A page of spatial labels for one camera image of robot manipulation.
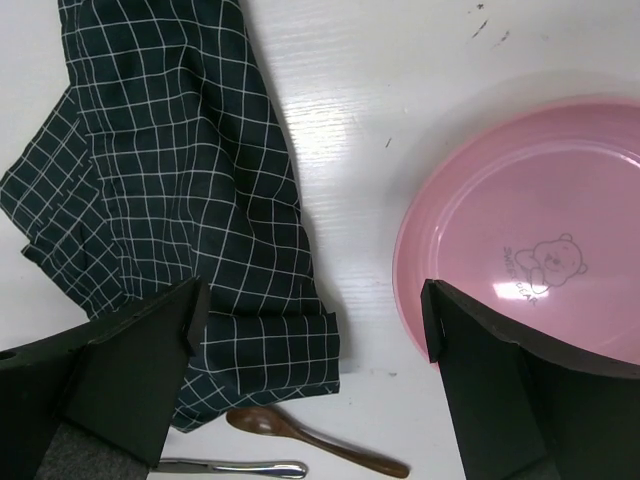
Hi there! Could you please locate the pink plastic plate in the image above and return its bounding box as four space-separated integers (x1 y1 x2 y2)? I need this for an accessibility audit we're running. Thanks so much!
393 98 639 364

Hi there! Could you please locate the brown wooden spoon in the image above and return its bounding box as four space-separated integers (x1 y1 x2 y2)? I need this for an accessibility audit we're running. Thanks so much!
225 406 410 479

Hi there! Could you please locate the silver table knife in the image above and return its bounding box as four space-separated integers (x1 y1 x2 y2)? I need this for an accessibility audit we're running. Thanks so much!
152 459 308 479

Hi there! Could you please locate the dark checked cloth placemat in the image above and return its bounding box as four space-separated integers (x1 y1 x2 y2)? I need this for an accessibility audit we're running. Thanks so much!
1 1 340 432

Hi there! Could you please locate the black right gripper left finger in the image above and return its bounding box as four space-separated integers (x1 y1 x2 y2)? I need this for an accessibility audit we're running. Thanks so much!
1 279 209 479

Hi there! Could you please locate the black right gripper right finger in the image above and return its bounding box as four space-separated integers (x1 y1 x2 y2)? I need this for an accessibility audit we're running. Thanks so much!
421 280 639 479

